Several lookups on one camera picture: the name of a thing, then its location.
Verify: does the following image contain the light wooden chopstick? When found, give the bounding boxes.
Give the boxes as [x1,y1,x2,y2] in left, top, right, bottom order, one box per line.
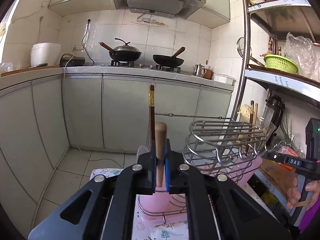
[253,103,258,125]

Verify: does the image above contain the wooden handled utensil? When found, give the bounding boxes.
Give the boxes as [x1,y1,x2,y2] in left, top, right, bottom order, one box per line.
[155,122,167,187]

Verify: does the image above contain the dark brown chopstick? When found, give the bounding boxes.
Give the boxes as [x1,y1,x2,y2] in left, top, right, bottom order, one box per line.
[149,85,155,150]

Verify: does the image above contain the person's right hand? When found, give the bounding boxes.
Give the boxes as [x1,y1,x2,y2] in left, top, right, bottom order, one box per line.
[286,177,320,212]

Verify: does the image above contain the orange food packet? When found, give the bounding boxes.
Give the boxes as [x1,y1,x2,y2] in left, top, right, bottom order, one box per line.
[278,146,299,171]

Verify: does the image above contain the green onions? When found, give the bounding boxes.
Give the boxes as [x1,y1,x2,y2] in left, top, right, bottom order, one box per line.
[279,116,296,149]

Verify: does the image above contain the pink plastic rack insert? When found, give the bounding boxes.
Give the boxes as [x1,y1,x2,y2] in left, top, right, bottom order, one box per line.
[137,156,263,226]

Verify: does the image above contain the black blender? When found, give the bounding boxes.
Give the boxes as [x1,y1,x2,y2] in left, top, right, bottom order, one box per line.
[261,95,285,139]

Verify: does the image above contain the clear container of vegetables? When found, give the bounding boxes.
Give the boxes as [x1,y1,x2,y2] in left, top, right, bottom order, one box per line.
[238,100,268,141]

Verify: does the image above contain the metal storage shelf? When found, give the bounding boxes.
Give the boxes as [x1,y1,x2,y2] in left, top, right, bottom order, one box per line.
[229,0,320,230]

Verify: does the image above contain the green plastic basket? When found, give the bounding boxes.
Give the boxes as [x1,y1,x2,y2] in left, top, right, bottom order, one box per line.
[264,54,299,74]

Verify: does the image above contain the clear plastic bag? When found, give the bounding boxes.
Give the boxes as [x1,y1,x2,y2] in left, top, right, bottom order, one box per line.
[285,33,319,82]

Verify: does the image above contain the white food container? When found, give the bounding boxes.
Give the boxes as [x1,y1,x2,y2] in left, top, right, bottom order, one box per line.
[213,74,235,86]

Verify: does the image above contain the brown clay pot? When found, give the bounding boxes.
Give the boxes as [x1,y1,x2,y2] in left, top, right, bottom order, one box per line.
[203,69,213,80]

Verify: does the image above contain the steel kettle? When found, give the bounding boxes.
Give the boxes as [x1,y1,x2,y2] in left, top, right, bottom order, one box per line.
[193,64,207,77]

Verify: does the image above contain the gas stove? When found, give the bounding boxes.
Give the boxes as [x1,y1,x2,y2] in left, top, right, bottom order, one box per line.
[101,60,192,75]

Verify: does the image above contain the small black electric appliance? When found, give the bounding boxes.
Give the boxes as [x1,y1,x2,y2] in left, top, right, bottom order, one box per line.
[59,53,85,67]

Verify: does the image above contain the black wok with lid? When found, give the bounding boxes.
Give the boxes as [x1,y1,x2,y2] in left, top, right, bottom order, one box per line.
[99,38,142,62]

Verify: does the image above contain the black wok without lid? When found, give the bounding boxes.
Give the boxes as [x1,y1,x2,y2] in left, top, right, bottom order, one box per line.
[153,47,185,68]

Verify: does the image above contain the wooden cutting board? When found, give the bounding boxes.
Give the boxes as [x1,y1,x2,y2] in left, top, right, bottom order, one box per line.
[1,66,59,77]

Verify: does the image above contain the white rice cooker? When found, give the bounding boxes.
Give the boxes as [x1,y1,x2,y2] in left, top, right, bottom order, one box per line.
[30,43,61,67]

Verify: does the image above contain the metal wire utensil rack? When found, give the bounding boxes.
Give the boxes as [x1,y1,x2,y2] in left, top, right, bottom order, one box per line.
[153,113,273,224]

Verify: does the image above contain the wire mesh strainer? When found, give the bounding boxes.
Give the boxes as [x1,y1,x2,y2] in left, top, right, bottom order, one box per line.
[236,37,245,58]

